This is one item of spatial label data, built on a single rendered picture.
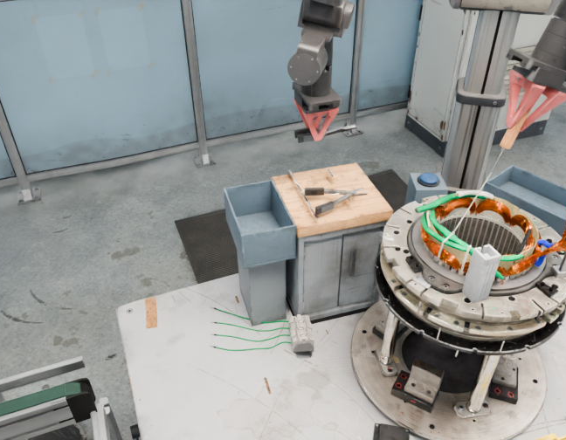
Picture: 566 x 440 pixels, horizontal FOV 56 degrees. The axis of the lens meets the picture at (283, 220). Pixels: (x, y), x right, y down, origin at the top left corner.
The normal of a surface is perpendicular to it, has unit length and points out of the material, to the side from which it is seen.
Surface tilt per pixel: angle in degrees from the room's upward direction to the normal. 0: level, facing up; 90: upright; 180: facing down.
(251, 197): 90
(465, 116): 90
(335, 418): 0
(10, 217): 0
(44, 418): 90
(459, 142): 90
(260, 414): 0
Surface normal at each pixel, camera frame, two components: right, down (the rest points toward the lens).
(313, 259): 0.29, 0.59
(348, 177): -0.01, -0.79
